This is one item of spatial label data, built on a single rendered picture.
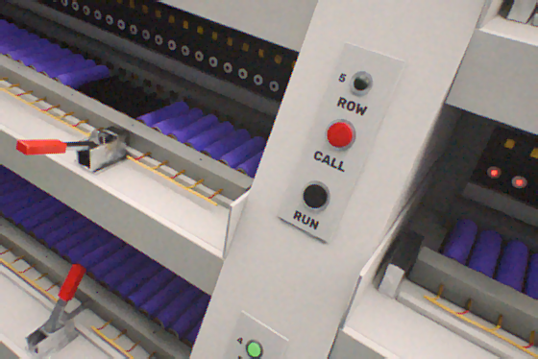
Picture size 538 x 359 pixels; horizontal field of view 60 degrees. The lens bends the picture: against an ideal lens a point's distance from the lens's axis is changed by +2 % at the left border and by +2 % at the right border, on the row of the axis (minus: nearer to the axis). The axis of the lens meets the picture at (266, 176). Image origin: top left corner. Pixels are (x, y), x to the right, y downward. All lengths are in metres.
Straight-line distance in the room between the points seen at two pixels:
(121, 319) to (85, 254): 0.12
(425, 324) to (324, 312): 0.07
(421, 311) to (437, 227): 0.11
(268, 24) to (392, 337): 0.23
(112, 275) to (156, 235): 0.19
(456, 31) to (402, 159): 0.08
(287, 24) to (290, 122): 0.07
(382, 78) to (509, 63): 0.07
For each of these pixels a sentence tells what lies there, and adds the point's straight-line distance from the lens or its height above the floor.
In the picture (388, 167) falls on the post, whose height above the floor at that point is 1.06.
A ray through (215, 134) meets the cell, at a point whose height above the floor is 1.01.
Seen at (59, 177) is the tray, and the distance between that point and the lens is 0.45.
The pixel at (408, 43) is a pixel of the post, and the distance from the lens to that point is 0.29.
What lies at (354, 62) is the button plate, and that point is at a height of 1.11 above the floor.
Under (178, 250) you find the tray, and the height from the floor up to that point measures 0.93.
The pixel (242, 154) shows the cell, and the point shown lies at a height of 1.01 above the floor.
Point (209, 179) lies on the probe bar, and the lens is 0.40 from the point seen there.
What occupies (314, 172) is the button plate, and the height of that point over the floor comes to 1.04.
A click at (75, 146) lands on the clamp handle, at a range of 0.41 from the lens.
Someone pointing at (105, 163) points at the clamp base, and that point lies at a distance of 0.43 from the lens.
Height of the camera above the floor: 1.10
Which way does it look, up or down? 14 degrees down
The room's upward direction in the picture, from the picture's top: 20 degrees clockwise
